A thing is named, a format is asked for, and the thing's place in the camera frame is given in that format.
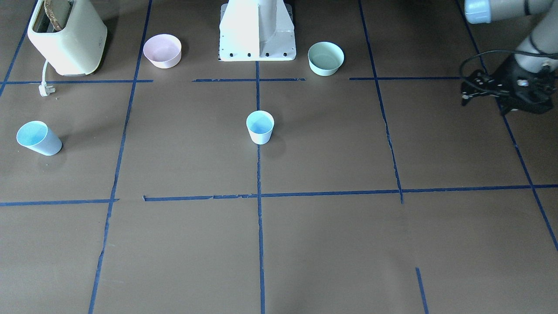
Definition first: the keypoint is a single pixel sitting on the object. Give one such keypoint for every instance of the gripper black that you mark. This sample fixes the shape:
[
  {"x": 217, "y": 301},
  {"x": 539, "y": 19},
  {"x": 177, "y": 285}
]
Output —
[{"x": 508, "y": 75}]

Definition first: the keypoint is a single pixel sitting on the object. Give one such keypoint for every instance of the light blue cup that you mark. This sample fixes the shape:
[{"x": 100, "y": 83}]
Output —
[
  {"x": 260, "y": 125},
  {"x": 38, "y": 137}
]

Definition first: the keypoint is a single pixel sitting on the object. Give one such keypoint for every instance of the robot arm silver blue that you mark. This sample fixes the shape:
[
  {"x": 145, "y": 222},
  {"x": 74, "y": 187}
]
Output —
[{"x": 541, "y": 43}]

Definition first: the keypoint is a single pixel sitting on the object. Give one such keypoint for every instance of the mint green bowl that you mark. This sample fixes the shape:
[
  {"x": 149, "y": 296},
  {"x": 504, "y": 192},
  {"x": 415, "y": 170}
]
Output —
[{"x": 325, "y": 58}]

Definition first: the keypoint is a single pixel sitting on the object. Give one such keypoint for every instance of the pink bowl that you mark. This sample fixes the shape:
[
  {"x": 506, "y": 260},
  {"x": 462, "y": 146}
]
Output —
[{"x": 163, "y": 50}]

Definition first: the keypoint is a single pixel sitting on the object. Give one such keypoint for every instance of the cream toaster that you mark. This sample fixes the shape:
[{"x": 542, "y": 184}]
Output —
[{"x": 77, "y": 49}]

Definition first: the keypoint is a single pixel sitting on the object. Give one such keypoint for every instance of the toast slice in toaster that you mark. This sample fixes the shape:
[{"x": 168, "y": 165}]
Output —
[{"x": 55, "y": 9}]

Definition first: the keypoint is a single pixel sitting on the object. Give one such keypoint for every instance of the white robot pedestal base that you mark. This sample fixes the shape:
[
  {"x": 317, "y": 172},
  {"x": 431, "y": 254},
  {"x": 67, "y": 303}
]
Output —
[{"x": 257, "y": 30}]

